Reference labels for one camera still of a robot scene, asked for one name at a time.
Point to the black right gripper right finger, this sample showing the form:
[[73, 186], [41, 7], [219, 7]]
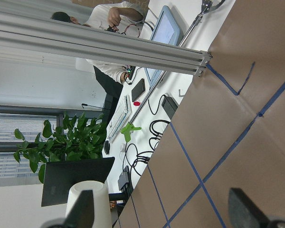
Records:
[[243, 212]]

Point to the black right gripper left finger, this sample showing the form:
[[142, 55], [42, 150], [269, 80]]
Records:
[[81, 214]]

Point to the pale green plastic cup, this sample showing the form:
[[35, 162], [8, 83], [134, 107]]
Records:
[[101, 201]]

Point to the black monitor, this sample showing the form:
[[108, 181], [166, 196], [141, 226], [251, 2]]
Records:
[[60, 176]]

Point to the black usb hub box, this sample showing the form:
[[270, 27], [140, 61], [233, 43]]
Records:
[[124, 181]]

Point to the black computer mouse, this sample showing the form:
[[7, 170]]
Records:
[[106, 147]]

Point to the green potted plant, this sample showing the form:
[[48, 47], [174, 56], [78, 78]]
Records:
[[77, 139]]

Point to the white keyboard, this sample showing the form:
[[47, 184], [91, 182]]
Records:
[[120, 118]]

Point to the small red object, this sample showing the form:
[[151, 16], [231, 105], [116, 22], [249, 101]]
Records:
[[136, 103]]

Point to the black power adapter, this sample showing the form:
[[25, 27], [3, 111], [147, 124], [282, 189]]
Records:
[[169, 105]]

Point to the black smartphone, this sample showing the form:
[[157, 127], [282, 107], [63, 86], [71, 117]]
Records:
[[138, 90]]

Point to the person in white shirt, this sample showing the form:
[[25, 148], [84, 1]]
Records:
[[111, 77]]

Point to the blue teach pendant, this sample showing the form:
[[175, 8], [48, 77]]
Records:
[[167, 30]]

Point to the long reach grabber tool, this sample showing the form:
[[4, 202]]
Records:
[[206, 7]]

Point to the aluminium frame post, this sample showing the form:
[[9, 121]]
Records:
[[56, 37]]

